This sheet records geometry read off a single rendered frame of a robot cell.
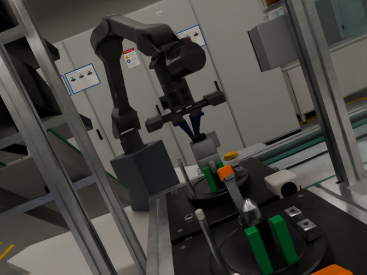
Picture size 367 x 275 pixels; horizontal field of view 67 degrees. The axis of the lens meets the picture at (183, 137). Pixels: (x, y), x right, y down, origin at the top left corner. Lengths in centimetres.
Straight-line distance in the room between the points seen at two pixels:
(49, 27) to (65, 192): 845
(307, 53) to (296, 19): 5
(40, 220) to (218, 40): 328
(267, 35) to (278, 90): 342
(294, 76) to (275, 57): 405
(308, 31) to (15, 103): 39
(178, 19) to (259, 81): 127
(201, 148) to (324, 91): 24
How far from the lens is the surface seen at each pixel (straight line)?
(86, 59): 369
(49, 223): 69
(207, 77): 361
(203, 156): 55
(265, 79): 381
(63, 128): 61
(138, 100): 356
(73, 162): 53
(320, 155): 78
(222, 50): 369
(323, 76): 46
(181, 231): 51
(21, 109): 37
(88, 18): 854
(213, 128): 364
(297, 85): 453
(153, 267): 48
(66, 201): 38
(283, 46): 47
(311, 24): 46
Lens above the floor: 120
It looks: 9 degrees down
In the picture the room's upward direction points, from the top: 22 degrees counter-clockwise
